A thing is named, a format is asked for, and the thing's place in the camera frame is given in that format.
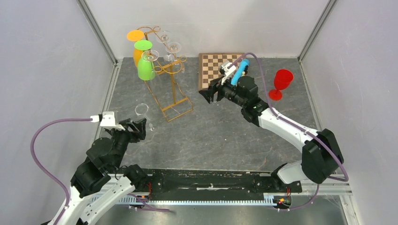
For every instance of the clear wine glass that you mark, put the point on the clear wine glass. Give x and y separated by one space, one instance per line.
142 110
172 48
163 36
150 56

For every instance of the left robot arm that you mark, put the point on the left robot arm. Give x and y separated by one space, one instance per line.
103 159

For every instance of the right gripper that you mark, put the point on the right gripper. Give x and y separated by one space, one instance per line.
217 86

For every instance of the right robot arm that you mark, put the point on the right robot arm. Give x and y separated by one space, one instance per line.
320 152

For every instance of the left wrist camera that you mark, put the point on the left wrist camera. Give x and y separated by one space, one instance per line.
107 120

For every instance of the blue cylinder tube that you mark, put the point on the blue cylinder tube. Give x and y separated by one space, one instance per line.
243 66

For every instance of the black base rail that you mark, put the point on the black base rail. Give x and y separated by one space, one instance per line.
212 185

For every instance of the gold wire glass rack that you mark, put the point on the gold wire glass rack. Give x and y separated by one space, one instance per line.
166 92

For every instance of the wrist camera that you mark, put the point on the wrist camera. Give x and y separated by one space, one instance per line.
227 69
107 120

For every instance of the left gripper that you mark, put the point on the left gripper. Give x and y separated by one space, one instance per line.
140 127

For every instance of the wooden chessboard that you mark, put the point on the wooden chessboard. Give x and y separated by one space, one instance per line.
209 66

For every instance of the green plastic wine glass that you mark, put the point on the green plastic wine glass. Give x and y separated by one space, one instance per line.
145 70

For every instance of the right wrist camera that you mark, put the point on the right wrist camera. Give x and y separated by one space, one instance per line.
227 69

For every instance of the red plastic wine glass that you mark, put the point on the red plastic wine glass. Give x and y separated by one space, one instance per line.
282 80

